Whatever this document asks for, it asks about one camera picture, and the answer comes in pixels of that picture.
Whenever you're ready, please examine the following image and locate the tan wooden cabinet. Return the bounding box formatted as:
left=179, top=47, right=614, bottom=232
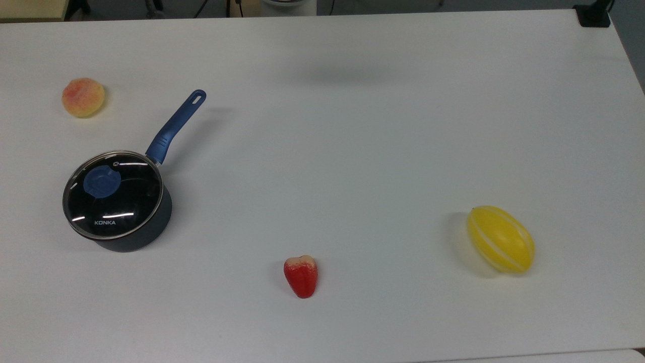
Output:
left=0, top=0, right=70, bottom=22

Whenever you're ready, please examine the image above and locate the orange yellow toy peach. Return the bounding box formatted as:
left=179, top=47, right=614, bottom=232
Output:
left=61, top=77, right=106, bottom=119

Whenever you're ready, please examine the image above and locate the black table clamp mount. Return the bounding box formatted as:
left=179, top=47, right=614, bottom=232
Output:
left=573, top=0, right=616, bottom=28

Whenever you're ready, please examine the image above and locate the yellow striped toy melon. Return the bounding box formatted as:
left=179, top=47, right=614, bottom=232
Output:
left=466, top=205, right=536, bottom=275

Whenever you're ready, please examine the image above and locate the glass lid with blue knob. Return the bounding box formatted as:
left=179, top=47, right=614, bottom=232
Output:
left=62, top=150, right=165, bottom=239

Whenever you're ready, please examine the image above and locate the dark saucepan with blue handle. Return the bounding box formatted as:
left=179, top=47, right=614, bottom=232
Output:
left=62, top=89, right=208, bottom=253

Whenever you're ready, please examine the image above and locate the red toy wax apple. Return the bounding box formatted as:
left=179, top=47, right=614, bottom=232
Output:
left=283, top=254, right=319, bottom=299

